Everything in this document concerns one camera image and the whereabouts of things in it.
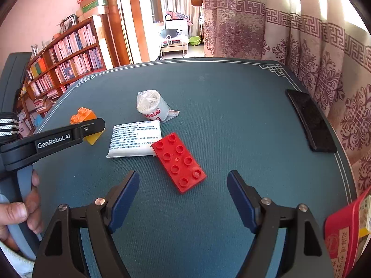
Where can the green plastic basin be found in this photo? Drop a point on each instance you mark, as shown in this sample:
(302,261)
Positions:
(194,41)

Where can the beige patterned curtain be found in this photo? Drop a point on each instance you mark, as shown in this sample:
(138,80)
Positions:
(318,49)

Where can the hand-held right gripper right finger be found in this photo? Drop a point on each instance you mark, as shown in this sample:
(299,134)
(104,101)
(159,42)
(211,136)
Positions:
(242,202)

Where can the orange and yellow toy block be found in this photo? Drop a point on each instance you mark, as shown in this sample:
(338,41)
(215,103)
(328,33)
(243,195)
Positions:
(82,115)

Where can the red toy brick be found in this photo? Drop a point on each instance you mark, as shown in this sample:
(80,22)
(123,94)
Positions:
(179,165)

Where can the mauve patterned curtain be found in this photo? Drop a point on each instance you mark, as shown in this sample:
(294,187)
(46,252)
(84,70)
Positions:
(232,34)

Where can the bagged white tape roll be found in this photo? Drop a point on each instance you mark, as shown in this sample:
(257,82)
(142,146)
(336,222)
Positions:
(150,104)

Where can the blue-green felt desktop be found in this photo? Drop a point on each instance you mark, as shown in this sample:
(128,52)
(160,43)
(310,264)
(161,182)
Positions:
(232,107)

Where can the white cabinet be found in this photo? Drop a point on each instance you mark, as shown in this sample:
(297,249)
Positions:
(176,47)

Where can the white printed pouch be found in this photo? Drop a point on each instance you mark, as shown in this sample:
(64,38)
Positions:
(133,139)

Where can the pink patterned cloth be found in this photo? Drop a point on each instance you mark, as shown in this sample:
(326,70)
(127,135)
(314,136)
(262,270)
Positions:
(181,16)

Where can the black smartphone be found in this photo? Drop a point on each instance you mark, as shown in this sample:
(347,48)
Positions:
(310,121)

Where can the brown hanging basket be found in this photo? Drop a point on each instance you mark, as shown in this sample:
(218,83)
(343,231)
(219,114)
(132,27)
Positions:
(197,0)

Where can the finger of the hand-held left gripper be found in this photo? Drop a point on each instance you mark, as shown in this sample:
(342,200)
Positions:
(89,129)

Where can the pale yellow carton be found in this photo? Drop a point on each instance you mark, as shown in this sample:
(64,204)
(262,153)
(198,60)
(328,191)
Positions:
(365,211)

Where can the black wok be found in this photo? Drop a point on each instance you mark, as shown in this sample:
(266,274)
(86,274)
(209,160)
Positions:
(171,33)

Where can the wooden bookshelf with books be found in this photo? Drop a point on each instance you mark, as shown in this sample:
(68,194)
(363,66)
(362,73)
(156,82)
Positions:
(72,55)

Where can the person's left hand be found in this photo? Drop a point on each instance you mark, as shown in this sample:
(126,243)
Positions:
(17,211)

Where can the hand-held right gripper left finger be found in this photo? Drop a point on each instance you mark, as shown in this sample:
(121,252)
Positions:
(124,202)

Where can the wooden door frame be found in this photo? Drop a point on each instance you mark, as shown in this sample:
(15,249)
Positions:
(121,20)

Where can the stack of gift boxes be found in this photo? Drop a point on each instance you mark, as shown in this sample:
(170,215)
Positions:
(92,1)

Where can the white coat stand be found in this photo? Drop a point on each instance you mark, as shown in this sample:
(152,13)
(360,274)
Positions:
(200,20)

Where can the red biscuit tin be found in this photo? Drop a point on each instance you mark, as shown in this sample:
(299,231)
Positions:
(342,237)

